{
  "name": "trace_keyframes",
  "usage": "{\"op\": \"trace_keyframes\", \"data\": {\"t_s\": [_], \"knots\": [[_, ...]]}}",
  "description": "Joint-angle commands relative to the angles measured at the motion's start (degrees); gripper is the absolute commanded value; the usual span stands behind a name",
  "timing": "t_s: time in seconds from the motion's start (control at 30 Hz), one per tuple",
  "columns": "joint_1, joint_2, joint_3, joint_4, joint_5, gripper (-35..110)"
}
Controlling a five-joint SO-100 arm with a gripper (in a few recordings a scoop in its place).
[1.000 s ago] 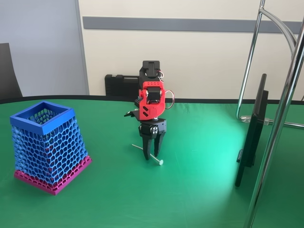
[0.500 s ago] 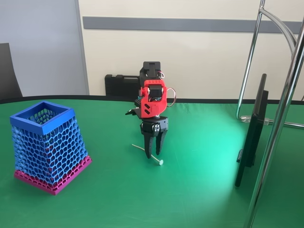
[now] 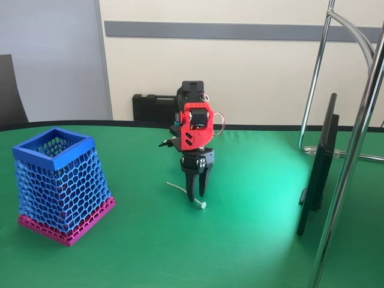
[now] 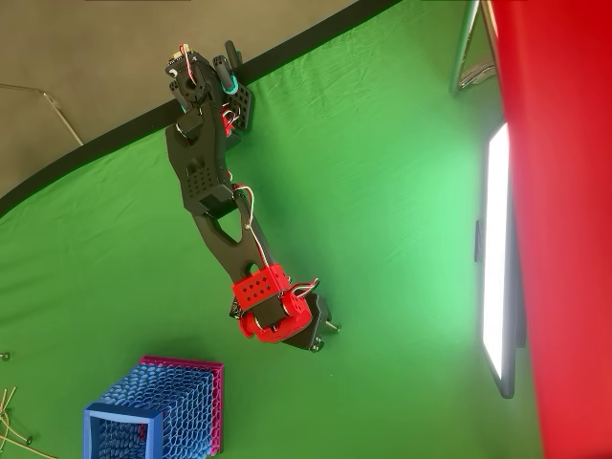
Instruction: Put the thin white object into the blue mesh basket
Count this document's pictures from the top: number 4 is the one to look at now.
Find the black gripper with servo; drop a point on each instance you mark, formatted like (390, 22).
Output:
(312, 330)

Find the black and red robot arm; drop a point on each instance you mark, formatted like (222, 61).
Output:
(205, 158)

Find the blue and magenta lattice basket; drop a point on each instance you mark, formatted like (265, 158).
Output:
(122, 412)

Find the beige cable with green tip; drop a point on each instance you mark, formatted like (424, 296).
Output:
(29, 438)

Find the thin beige cable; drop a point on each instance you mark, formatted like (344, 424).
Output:
(28, 449)

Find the light green thin cable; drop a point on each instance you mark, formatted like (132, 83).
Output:
(9, 399)

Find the green table cloth black edge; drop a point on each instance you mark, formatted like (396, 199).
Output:
(358, 191)

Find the large red panel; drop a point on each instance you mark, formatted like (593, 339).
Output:
(574, 239)

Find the chrome tube stand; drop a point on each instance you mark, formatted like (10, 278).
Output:
(462, 48)

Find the thin metal rod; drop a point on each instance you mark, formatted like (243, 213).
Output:
(62, 117)

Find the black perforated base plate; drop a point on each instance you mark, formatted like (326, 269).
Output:
(244, 105)

